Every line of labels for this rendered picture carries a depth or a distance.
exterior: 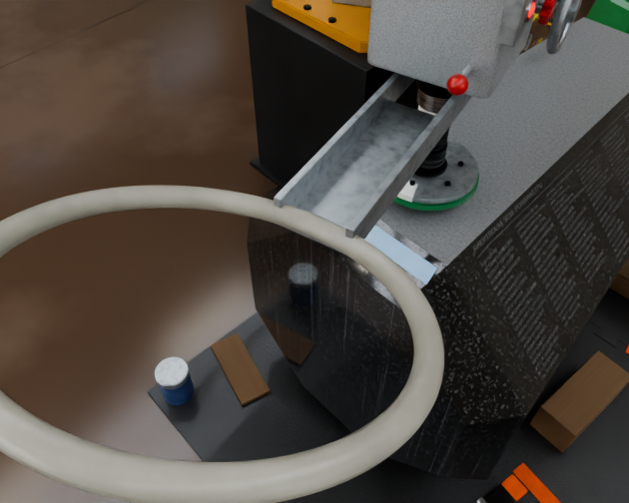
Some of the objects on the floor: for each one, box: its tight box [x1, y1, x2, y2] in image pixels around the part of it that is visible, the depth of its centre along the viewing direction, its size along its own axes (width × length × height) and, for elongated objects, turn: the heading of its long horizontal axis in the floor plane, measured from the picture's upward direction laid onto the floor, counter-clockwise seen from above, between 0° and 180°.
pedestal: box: [246, 0, 418, 186], centre depth 233 cm, size 66×66×74 cm
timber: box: [530, 350, 629, 452], centre depth 177 cm, size 30×12×12 cm, turn 129°
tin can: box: [155, 357, 194, 405], centre depth 181 cm, size 10×10×13 cm
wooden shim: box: [211, 333, 271, 406], centre depth 191 cm, size 25×10×2 cm, turn 30°
